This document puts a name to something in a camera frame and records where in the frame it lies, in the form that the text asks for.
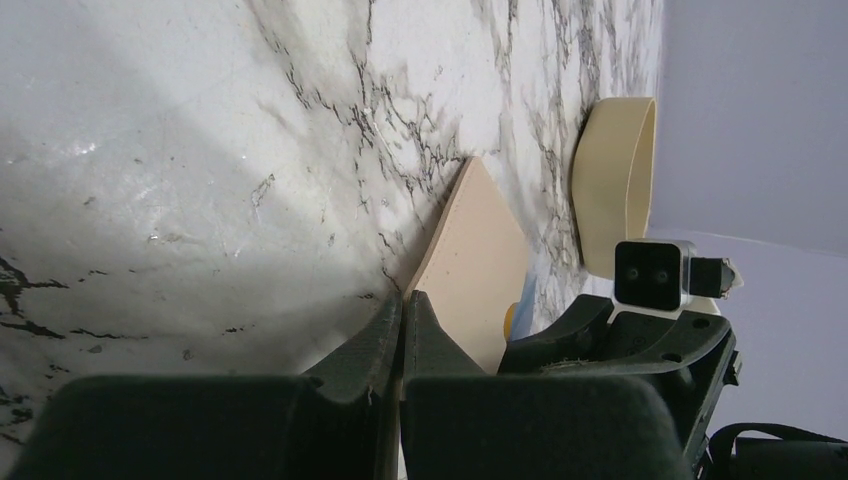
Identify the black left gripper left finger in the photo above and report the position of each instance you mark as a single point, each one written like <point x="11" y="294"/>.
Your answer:
<point x="337" y="420"/>

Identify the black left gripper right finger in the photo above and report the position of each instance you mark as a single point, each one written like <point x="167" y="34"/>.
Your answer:
<point x="459" y="422"/>

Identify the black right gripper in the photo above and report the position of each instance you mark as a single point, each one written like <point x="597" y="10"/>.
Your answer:
<point x="688" y="360"/>

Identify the tan leather card holder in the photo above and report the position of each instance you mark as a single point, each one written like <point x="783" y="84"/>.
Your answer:
<point x="475" y="265"/>

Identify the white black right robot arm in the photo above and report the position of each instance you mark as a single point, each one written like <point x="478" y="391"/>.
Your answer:
<point x="737" y="451"/>

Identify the beige oval tray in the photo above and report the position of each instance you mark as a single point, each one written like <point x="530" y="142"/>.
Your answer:
<point x="612" y="178"/>

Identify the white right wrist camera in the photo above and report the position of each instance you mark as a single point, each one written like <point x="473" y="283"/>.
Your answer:
<point x="668" y="276"/>

